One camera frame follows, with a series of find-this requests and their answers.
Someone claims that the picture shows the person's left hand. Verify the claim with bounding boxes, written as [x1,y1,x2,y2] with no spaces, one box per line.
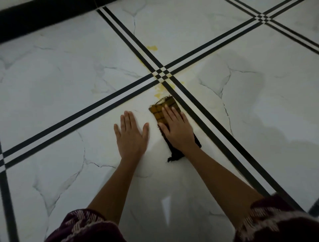
[114,110,150,163]

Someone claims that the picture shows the maroon patterned sleeve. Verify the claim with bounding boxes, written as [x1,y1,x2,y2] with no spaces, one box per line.
[234,193,319,242]
[45,209,126,242]

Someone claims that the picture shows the yellow stains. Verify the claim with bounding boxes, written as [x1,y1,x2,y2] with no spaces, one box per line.
[142,45,185,100]

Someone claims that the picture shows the black skirting strip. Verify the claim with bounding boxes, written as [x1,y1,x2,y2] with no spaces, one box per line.
[0,0,118,44]

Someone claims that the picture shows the dark brown cleaning cloth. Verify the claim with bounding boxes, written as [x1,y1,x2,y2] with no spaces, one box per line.
[149,95,202,163]

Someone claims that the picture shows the person's left forearm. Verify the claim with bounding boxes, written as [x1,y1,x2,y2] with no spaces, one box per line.
[87,158,141,225]

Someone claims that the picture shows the maroon patterned right sleeve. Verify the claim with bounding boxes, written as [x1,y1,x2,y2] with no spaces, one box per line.
[234,193,319,242]

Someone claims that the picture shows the person's right hand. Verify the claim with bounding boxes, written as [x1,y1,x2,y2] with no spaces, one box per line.
[158,104,197,154]

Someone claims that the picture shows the maroon patterned left sleeve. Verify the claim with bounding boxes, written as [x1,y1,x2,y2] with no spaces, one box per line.
[45,209,126,242]

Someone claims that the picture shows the person's right forearm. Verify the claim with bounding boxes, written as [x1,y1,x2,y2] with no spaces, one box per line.
[183,144,265,229]

